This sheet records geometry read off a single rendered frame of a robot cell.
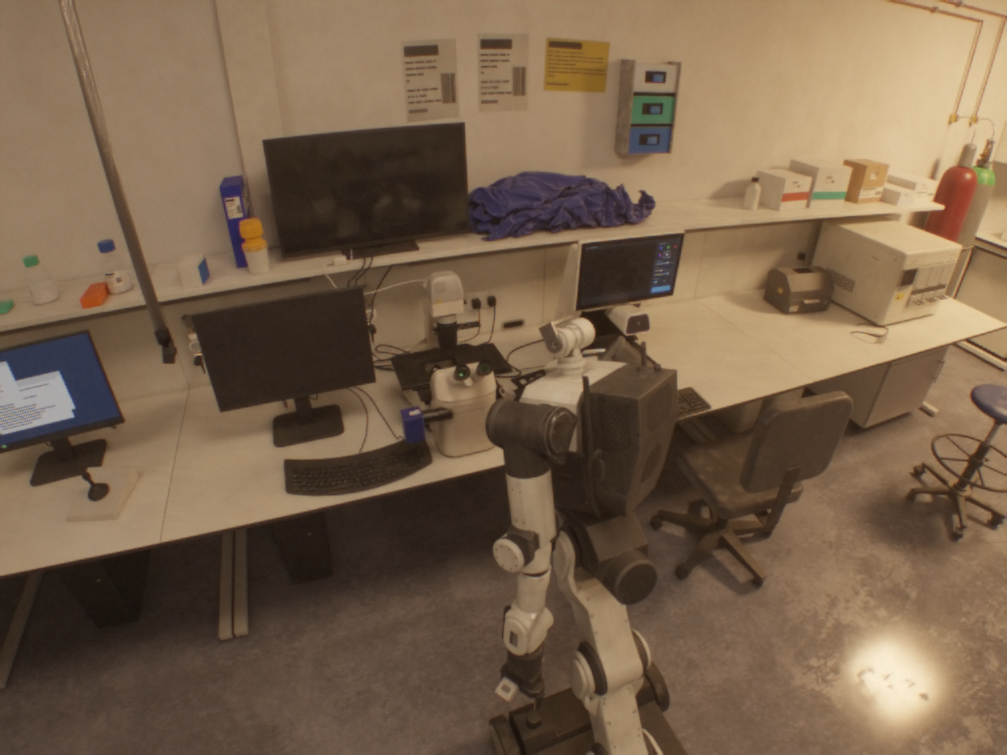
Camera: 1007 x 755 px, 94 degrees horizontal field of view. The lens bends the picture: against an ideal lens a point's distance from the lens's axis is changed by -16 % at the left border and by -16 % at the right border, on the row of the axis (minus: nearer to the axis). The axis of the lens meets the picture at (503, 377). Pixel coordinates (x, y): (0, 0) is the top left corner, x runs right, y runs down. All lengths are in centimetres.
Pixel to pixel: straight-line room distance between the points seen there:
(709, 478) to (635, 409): 126
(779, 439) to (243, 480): 177
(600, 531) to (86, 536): 152
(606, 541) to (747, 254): 226
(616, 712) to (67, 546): 166
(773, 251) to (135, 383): 323
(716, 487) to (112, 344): 243
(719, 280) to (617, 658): 220
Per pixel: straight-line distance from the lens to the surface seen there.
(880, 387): 358
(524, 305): 256
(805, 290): 315
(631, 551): 127
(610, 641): 149
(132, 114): 234
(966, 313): 394
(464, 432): 178
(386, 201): 209
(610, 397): 108
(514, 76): 243
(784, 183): 303
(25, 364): 212
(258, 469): 196
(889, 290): 323
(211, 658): 248
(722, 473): 234
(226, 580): 263
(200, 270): 207
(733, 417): 337
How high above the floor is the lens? 196
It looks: 33 degrees down
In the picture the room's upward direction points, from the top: straight up
